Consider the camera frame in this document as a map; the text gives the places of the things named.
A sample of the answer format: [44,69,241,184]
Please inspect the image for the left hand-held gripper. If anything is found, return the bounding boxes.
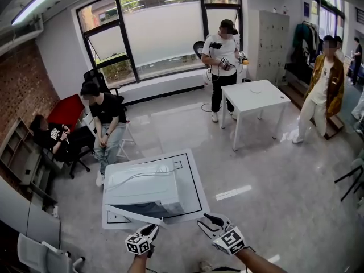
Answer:
[125,224,160,259]

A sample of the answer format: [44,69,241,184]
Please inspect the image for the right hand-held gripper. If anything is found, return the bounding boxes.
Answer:
[197,213,246,256]

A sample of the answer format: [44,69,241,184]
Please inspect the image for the white appliance door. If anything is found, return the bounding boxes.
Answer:
[104,204,169,229]

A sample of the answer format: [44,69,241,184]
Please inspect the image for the person's left forearm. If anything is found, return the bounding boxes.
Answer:
[126,253,156,273]

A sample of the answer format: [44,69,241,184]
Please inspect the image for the person's right forearm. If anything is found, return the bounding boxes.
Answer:
[235,247,288,273]

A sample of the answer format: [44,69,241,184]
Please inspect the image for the white microwave oven housing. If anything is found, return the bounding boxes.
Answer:
[101,157,187,220]

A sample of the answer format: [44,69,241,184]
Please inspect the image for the white table with black lines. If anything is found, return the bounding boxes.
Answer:
[101,148,210,230]

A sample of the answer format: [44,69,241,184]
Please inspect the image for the white folding chair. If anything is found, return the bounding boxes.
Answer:
[82,109,137,162]

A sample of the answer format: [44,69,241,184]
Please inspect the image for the black swivel office chair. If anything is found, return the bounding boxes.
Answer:
[42,140,96,179]

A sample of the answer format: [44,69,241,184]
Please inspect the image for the white office chair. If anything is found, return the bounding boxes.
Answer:
[16,233,86,273]

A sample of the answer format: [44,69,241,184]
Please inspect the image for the white cabinet with red sticker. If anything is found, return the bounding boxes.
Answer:
[0,177,62,250]

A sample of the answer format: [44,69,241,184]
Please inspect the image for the plain white square table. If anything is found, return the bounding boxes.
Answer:
[221,79,292,152]

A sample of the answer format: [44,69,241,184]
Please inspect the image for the black tripod stand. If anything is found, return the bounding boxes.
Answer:
[334,163,364,202]

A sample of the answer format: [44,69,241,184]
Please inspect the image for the red cushion sofa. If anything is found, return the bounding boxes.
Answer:
[47,93,86,133]

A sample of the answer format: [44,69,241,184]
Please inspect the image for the grey wooden shelf desk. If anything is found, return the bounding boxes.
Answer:
[0,117,59,210]

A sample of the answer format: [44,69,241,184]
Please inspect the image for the dark wooden step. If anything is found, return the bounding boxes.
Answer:
[280,81,345,140]

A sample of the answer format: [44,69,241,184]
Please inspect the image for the black mesh high-back chair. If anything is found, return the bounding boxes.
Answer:
[82,68,126,112]

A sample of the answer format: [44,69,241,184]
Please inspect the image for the black oval chair back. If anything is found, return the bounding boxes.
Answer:
[192,40,206,60]

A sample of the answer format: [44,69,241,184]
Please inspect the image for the grey metal lockers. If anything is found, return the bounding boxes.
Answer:
[255,10,291,85]

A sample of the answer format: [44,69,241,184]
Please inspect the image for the black framed window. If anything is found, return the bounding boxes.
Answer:
[76,0,244,89]

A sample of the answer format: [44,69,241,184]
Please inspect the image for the clothes rack with garments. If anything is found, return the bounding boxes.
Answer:
[292,20,324,68]

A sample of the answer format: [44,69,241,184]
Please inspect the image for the long ceiling light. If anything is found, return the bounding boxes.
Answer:
[11,0,73,27]

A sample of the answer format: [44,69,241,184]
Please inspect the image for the white power cable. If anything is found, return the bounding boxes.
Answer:
[105,163,183,192]

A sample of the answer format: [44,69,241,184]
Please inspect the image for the black floor cable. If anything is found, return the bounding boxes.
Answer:
[201,102,228,113]

